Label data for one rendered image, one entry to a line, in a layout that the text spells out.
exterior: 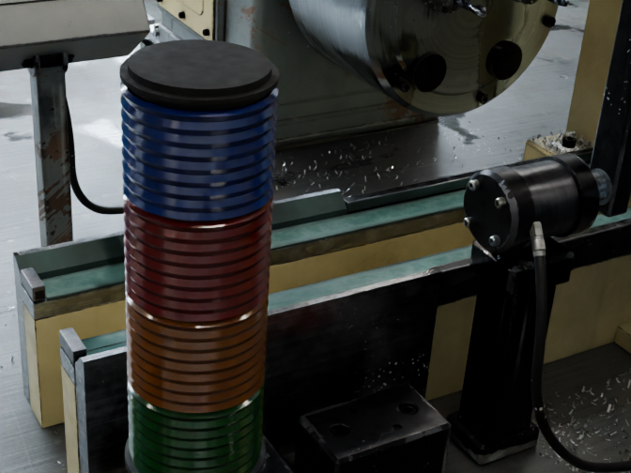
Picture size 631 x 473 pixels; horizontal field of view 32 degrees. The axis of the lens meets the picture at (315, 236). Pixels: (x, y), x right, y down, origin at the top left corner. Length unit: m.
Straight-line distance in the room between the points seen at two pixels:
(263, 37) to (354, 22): 0.21
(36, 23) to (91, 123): 0.48
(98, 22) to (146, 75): 0.58
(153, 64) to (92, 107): 1.07
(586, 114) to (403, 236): 0.31
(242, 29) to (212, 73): 0.91
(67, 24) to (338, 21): 0.30
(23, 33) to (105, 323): 0.26
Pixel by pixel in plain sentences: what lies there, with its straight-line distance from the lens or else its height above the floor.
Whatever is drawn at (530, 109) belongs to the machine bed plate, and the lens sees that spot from 1.58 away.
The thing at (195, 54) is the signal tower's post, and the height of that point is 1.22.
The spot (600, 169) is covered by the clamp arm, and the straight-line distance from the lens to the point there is 0.85.
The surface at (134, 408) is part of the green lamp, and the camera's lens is 0.49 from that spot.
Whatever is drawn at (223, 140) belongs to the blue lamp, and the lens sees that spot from 0.41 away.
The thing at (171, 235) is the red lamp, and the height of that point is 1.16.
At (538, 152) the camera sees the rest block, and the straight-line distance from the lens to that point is 1.18.
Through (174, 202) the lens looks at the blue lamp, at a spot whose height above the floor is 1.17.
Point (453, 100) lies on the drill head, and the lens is 1.20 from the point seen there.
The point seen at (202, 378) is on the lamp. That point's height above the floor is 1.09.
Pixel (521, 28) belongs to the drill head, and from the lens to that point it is 1.22.
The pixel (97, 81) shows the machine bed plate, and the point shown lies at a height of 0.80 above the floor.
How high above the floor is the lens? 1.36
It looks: 28 degrees down
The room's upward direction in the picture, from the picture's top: 4 degrees clockwise
